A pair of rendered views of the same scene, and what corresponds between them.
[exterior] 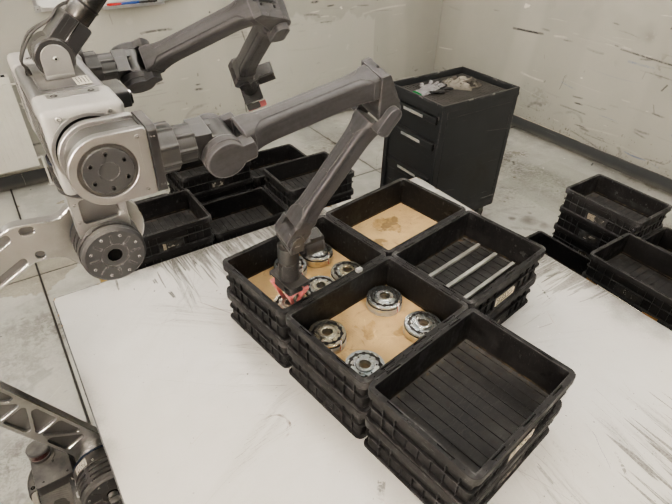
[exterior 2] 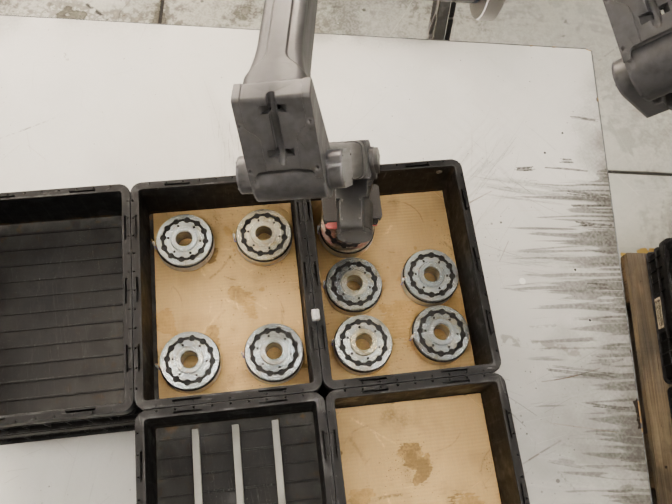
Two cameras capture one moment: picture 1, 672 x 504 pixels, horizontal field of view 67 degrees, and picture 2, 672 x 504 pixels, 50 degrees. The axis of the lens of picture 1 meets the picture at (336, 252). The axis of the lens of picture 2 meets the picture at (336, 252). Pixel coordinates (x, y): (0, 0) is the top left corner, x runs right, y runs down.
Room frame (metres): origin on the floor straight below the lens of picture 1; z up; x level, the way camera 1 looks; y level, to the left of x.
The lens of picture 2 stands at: (1.29, -0.36, 2.09)
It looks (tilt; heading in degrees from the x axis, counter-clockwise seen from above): 69 degrees down; 117
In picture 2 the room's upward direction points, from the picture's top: 10 degrees clockwise
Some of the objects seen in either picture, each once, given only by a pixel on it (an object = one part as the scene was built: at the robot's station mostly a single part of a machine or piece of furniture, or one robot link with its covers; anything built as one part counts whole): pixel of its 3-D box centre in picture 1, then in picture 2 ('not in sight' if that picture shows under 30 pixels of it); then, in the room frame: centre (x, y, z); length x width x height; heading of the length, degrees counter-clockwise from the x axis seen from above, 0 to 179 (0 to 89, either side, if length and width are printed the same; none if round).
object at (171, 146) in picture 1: (168, 146); not in sight; (0.81, 0.30, 1.45); 0.09 x 0.08 x 0.12; 35
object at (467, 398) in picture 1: (469, 397); (50, 309); (0.75, -0.32, 0.87); 0.40 x 0.30 x 0.11; 133
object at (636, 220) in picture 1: (602, 234); not in sight; (2.20, -1.39, 0.37); 0.40 x 0.30 x 0.45; 35
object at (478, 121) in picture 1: (442, 156); not in sight; (2.89, -0.65, 0.45); 0.60 x 0.45 x 0.90; 125
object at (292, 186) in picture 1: (308, 206); not in sight; (2.39, 0.16, 0.37); 0.40 x 0.30 x 0.45; 125
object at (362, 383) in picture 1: (378, 313); (223, 284); (0.97, -0.12, 0.92); 0.40 x 0.30 x 0.02; 133
